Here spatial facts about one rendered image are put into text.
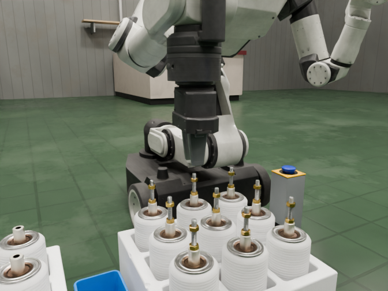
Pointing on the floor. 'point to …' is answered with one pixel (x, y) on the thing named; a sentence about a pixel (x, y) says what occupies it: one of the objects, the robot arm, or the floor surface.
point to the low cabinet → (145, 88)
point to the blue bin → (102, 282)
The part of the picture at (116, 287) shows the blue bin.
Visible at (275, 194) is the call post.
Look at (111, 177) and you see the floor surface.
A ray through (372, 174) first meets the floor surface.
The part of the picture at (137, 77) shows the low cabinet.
